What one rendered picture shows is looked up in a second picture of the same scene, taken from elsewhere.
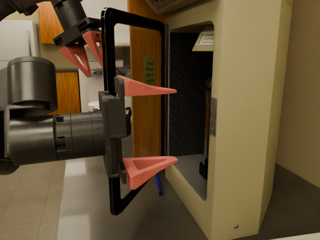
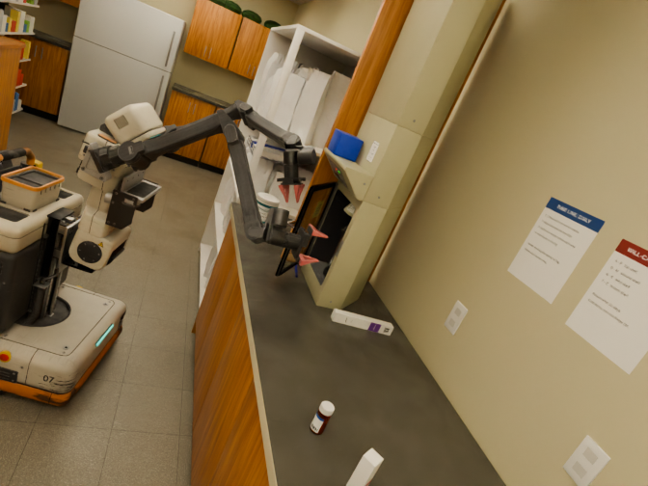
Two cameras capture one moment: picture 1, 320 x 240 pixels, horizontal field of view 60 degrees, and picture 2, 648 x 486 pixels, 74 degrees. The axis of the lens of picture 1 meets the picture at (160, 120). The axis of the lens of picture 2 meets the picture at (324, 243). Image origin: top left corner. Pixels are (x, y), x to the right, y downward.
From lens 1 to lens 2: 1.17 m
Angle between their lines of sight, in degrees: 8
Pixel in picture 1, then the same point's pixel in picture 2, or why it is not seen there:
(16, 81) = (278, 216)
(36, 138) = (280, 238)
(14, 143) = (273, 237)
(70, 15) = (291, 173)
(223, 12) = (359, 209)
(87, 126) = (295, 239)
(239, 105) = (352, 248)
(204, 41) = (350, 209)
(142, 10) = (326, 167)
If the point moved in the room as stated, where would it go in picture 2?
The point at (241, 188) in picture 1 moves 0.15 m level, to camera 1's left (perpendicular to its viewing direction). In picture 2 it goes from (339, 284) to (305, 272)
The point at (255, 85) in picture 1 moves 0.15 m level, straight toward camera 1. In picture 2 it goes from (363, 242) to (353, 250)
